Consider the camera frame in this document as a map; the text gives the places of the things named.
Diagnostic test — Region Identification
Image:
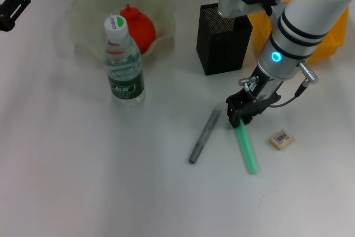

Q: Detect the clear green-label water bottle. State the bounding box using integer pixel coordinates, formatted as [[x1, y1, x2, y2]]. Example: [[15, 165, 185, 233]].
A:
[[104, 16, 146, 107]]

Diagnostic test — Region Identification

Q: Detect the red-orange fruit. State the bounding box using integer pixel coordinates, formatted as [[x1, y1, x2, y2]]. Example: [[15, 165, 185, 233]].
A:
[[119, 3, 156, 54]]

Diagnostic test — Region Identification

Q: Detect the grey cable with silver plug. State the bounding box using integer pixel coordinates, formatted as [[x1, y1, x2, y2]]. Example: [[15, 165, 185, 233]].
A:
[[270, 62, 319, 108]]

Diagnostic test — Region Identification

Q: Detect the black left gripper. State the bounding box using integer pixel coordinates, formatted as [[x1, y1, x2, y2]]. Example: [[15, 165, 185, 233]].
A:
[[0, 0, 34, 32]]

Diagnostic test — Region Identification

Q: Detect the grey pen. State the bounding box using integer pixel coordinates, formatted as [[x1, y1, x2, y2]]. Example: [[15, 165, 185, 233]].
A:
[[187, 108, 222, 165]]

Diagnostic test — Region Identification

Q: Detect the beige eraser with barcode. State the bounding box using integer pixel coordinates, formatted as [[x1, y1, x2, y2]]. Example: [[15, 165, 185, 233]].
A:
[[268, 128, 294, 152]]

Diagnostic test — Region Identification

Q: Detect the pale green glass fruit bowl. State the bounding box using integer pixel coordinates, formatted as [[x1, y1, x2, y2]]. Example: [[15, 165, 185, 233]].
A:
[[68, 0, 177, 63]]

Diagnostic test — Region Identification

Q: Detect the black mesh pen holder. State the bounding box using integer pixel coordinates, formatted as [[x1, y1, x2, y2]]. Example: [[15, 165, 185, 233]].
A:
[[196, 2, 253, 76]]

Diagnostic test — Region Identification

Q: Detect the short silver plug connector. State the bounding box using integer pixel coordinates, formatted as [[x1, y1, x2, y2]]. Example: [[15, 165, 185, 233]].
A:
[[239, 75, 261, 91]]

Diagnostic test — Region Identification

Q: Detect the yellow plastic bin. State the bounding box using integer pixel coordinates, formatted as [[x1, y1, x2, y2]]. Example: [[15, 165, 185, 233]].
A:
[[241, 0, 349, 65]]

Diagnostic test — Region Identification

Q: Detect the green pen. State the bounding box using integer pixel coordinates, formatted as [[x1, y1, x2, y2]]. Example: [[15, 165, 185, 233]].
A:
[[234, 119, 259, 175]]

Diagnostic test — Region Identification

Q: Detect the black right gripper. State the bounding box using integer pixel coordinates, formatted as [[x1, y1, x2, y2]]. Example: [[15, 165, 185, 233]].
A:
[[226, 66, 285, 129]]

